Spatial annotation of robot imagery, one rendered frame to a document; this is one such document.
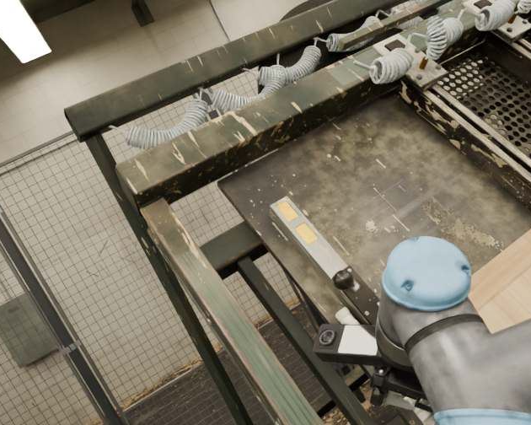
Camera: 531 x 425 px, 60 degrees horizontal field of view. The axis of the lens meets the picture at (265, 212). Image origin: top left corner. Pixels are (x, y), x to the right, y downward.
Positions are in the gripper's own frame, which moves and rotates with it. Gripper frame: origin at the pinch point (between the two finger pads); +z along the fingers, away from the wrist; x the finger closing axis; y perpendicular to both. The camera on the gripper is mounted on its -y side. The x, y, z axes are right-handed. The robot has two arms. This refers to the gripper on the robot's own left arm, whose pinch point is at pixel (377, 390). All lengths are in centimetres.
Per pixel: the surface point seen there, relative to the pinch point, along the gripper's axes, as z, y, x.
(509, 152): 12, 17, 73
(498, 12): -7, 7, 106
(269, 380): 11.4, -18.6, -0.5
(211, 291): 7.2, -35.3, 10.9
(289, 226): 8.6, -26.3, 32.1
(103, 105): 8, -97, 60
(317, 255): 10.5, -18.5, 27.8
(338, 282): 1.4, -10.9, 17.3
